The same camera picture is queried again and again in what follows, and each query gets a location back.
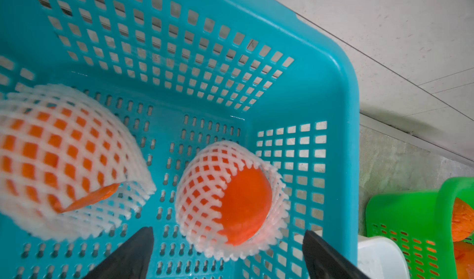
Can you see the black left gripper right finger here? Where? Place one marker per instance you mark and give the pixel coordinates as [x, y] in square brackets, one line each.
[324, 262]

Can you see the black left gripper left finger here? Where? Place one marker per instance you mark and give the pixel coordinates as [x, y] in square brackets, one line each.
[129, 261]

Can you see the netted orange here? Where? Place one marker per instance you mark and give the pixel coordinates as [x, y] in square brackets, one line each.
[462, 225]
[69, 167]
[230, 204]
[464, 259]

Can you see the white plastic tub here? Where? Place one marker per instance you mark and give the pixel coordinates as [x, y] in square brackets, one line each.
[380, 258]

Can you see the green plastic basket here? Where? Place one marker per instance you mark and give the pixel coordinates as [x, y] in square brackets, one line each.
[420, 223]

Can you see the teal plastic basket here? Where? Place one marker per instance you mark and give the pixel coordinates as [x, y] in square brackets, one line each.
[182, 74]

